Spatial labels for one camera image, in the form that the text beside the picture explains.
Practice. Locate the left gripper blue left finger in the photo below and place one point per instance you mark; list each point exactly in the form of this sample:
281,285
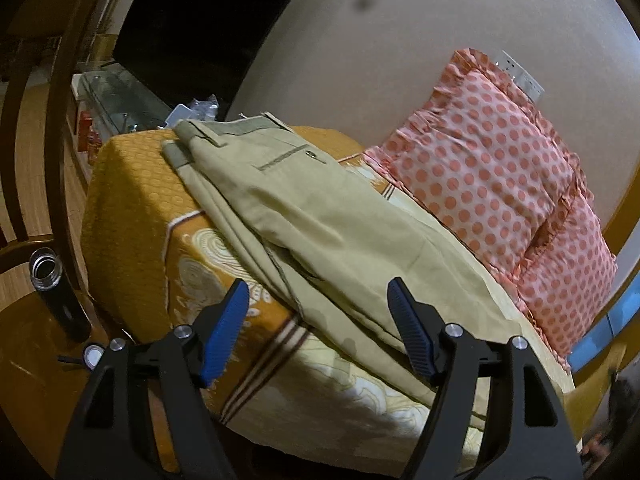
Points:
111,434

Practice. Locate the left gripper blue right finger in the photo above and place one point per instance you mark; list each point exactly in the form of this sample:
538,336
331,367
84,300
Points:
526,432

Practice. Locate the khaki pants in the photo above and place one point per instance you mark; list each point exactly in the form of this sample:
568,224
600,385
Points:
327,243

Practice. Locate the wooden chair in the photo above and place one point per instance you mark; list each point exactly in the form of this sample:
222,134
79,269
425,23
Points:
34,23

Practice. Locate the black steel water bottle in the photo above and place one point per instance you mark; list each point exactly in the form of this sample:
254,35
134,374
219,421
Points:
49,279

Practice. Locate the rear pink polka dot pillow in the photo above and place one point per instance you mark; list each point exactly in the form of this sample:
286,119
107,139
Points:
566,274

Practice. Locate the pink polka dot pillow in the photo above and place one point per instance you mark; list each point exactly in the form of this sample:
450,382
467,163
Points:
480,157
566,274

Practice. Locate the orange cream patterned bedspread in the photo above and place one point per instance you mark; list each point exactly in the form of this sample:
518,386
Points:
155,259

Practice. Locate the front pink polka dot pillow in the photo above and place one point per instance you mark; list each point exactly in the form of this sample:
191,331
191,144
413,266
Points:
480,157

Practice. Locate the glass top side table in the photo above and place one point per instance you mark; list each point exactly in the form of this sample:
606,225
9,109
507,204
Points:
108,102

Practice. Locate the white wall socket plate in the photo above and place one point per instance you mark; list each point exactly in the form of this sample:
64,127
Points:
522,78

